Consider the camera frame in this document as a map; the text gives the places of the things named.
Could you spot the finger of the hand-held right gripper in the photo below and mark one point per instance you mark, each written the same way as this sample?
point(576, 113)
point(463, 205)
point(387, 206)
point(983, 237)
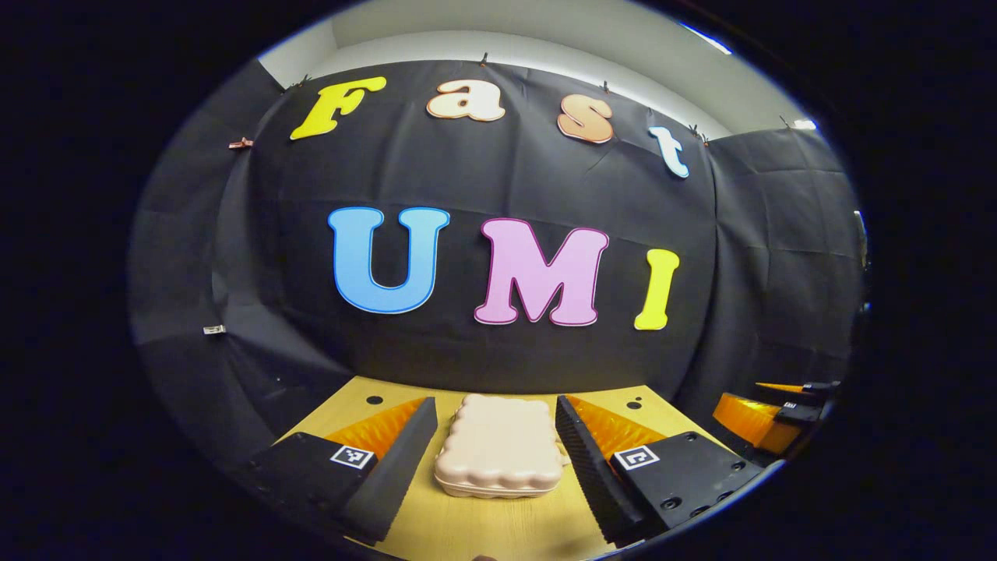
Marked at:
point(822, 387)
point(752, 421)

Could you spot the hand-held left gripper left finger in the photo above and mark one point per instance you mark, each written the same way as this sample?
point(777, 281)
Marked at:
point(397, 467)

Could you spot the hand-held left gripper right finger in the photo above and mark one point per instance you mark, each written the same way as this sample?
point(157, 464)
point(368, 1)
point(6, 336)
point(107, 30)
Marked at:
point(588, 475)

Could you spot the copper cloth clip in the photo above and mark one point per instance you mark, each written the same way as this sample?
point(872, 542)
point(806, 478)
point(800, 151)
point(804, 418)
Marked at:
point(241, 143)

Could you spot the ceiling light strip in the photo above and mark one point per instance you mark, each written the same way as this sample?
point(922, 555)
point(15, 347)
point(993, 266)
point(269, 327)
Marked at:
point(707, 39)

